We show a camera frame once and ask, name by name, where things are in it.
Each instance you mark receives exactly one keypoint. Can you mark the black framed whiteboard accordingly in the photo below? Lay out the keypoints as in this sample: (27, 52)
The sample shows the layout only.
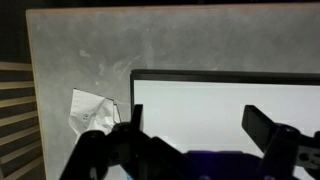
(212, 110)

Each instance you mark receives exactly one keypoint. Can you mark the crumpled white paper towel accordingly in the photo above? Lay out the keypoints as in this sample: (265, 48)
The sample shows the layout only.
(92, 112)

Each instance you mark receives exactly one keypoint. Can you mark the wooden slatted chair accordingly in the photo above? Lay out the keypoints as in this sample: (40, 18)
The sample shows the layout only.
(21, 156)

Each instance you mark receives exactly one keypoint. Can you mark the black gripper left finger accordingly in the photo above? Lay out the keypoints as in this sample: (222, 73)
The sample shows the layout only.
(127, 146)

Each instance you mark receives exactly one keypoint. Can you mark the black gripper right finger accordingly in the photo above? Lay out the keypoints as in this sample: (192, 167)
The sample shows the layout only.
(284, 146)

